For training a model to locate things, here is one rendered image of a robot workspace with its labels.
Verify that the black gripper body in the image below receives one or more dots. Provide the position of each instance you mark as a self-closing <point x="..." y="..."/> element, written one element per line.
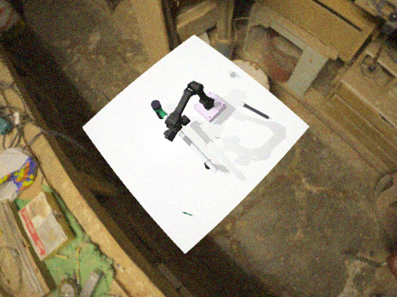
<point x="185" y="120"/>

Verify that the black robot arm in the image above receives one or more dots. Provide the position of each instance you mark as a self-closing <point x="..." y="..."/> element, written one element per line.
<point x="173" y="120"/>

